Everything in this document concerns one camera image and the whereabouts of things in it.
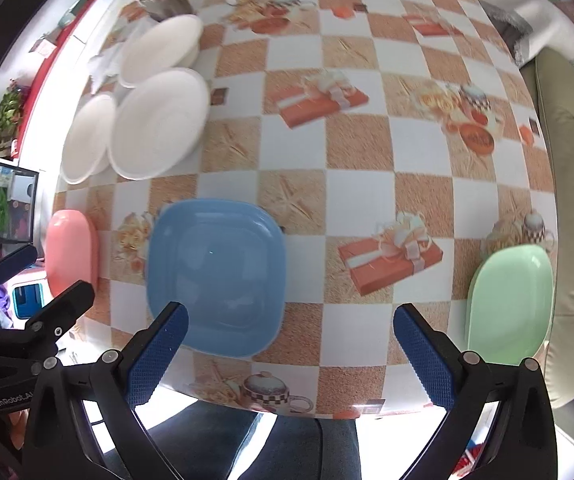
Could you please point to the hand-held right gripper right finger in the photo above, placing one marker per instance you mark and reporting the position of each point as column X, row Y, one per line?
column 427, row 360

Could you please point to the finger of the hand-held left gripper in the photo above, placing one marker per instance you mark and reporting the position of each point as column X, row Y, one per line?
column 62, row 310
column 14, row 262

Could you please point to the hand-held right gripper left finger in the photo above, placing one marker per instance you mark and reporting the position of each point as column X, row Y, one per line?
column 159, row 355

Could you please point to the pink square plate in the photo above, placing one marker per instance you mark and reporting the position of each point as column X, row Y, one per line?
column 69, row 255

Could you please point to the blue square plate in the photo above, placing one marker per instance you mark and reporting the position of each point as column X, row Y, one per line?
column 217, row 275

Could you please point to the green square plate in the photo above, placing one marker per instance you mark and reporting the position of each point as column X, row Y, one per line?
column 512, row 300

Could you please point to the white round plate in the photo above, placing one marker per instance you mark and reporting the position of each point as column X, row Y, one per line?
column 162, row 125
column 87, row 135

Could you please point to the white bowl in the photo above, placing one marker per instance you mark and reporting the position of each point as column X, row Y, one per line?
column 162, row 47

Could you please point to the person's left hand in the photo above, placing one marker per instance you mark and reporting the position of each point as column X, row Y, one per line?
column 14, row 422

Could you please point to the pink toy box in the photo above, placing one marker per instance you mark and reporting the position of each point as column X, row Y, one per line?
column 27, row 292

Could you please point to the green potted plant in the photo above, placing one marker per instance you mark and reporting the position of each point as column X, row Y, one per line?
column 7, row 115

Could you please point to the red shelf edge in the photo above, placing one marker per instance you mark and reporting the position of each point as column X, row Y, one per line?
column 42, row 90

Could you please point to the white tissue paper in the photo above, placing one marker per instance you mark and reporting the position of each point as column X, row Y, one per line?
column 107, row 60

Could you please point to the white grey blanket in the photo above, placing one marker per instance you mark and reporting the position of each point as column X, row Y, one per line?
column 542, row 15

